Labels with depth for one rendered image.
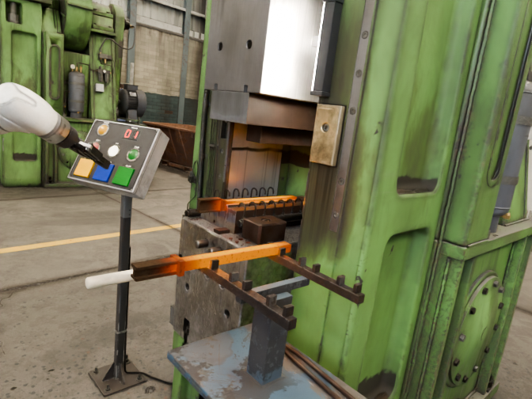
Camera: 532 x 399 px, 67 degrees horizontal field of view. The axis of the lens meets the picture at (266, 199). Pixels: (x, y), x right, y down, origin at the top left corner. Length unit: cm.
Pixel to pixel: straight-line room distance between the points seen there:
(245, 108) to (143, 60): 913
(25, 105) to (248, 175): 81
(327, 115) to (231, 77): 34
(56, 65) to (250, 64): 485
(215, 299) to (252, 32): 84
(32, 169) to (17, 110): 482
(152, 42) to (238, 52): 921
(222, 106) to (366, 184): 55
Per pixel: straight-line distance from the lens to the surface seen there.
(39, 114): 131
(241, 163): 161
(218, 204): 133
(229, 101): 133
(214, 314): 137
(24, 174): 609
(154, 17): 1078
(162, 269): 88
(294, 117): 139
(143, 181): 163
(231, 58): 135
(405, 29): 114
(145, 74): 1036
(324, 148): 118
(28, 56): 607
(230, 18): 139
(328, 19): 123
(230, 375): 102
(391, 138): 112
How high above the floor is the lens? 131
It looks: 12 degrees down
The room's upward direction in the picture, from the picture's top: 7 degrees clockwise
